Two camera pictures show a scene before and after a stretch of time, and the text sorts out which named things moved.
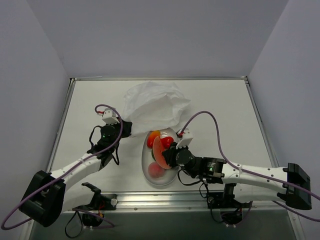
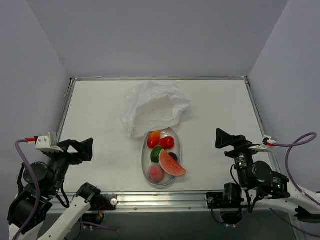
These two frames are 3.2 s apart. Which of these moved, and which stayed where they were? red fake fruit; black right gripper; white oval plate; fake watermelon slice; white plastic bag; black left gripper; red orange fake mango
Moved: black left gripper; black right gripper; fake watermelon slice
Stayed: red fake fruit; white plastic bag; red orange fake mango; white oval plate
